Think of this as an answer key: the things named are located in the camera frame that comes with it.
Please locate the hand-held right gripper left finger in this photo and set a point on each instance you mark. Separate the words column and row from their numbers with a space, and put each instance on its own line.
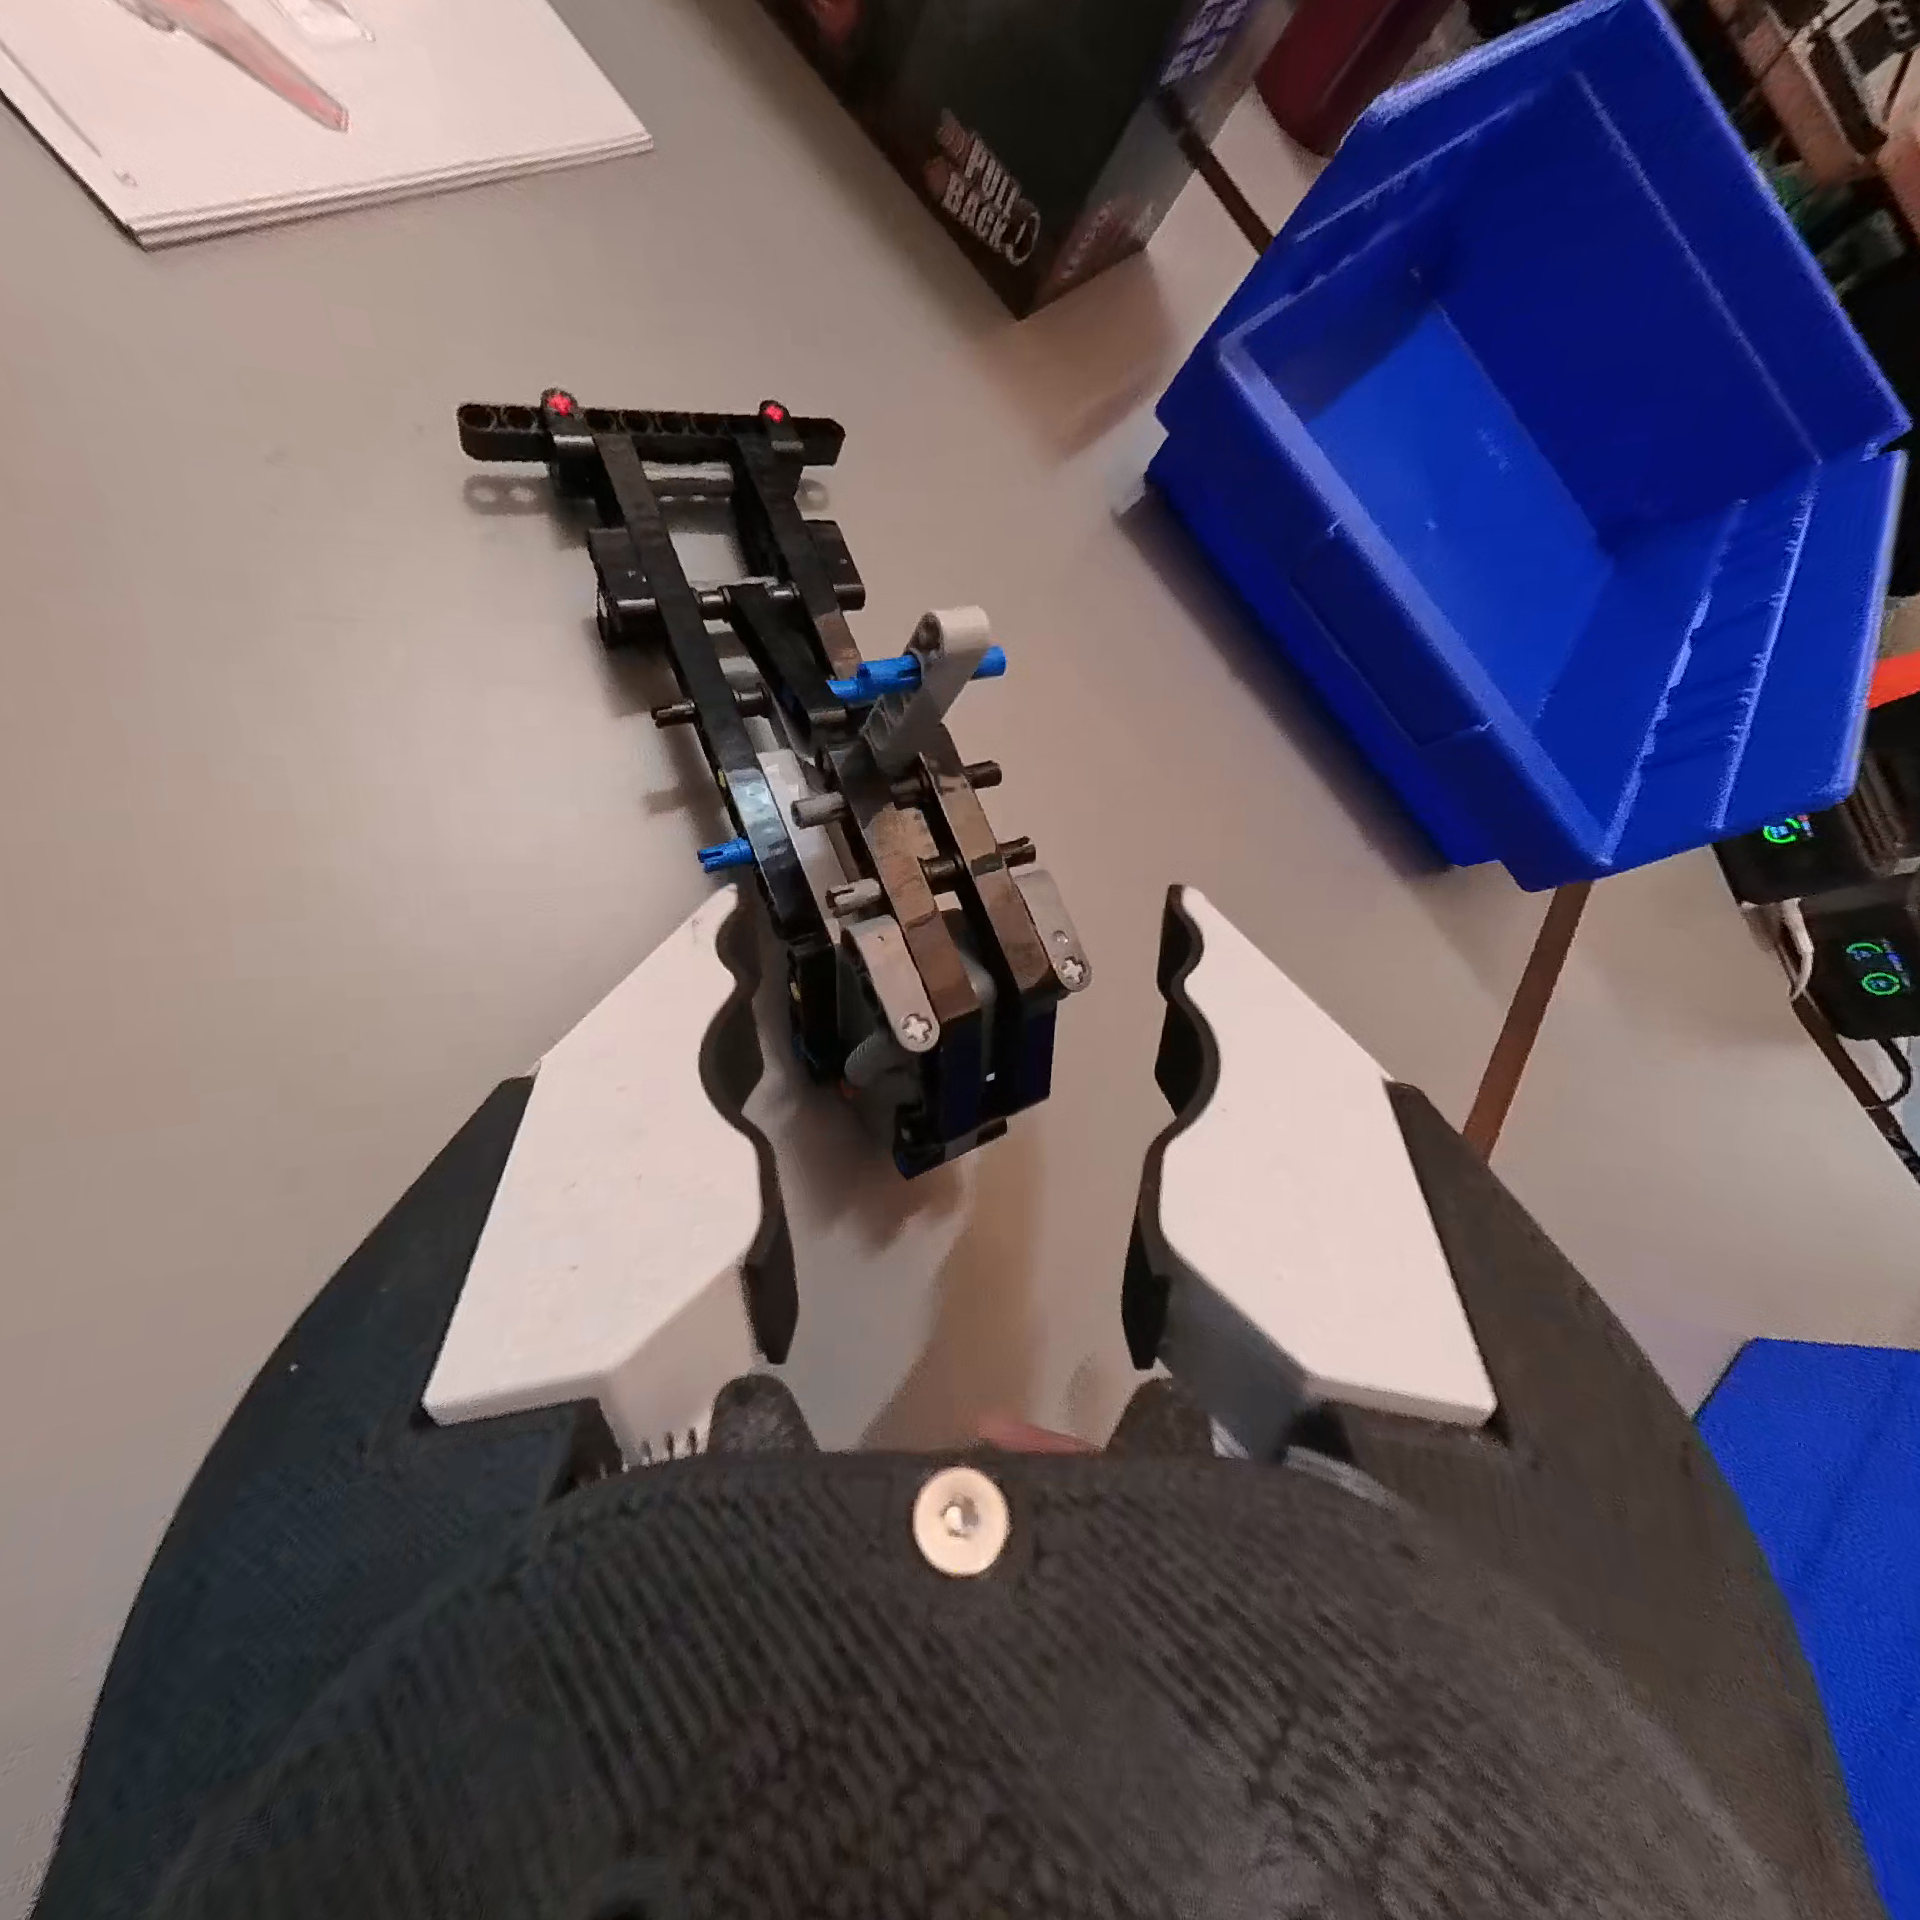
column 614, row 1200

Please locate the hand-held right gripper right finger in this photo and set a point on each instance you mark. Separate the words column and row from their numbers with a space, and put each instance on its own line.
column 1321, row 1200

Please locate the black toy brick chassis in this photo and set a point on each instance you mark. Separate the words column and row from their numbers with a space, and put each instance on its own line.
column 901, row 900

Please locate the grey desk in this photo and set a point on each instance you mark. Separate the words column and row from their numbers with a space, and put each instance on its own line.
column 301, row 675

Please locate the black charger with green lights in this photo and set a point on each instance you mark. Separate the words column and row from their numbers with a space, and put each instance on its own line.
column 1868, row 961
column 1785, row 848

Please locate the blue plastic bin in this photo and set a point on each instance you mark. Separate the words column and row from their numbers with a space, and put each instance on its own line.
column 1500, row 495
column 1831, row 1500

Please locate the white instruction booklet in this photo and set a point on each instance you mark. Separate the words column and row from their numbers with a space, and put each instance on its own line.
column 375, row 105

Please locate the dark printed toy box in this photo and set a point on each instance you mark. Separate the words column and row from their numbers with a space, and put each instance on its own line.
column 974, row 121

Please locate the maroon container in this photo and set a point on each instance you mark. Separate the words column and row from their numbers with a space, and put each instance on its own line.
column 1334, row 61

